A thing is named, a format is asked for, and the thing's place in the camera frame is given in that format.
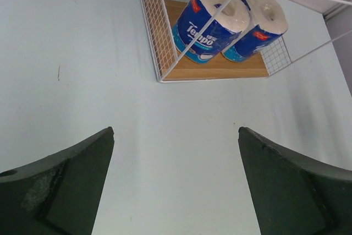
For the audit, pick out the blue white-striped toilet roll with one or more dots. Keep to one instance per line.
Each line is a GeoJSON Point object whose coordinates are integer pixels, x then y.
{"type": "Point", "coordinates": [267, 23]}

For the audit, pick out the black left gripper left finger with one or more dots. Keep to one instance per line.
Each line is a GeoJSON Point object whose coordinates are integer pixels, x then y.
{"type": "Point", "coordinates": [60, 193]}

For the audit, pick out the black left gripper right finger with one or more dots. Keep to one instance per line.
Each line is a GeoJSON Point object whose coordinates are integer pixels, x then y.
{"type": "Point", "coordinates": [293, 193]}

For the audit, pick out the white wire wooden shelf rack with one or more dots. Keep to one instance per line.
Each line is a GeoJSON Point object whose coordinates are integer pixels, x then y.
{"type": "Point", "coordinates": [170, 66]}

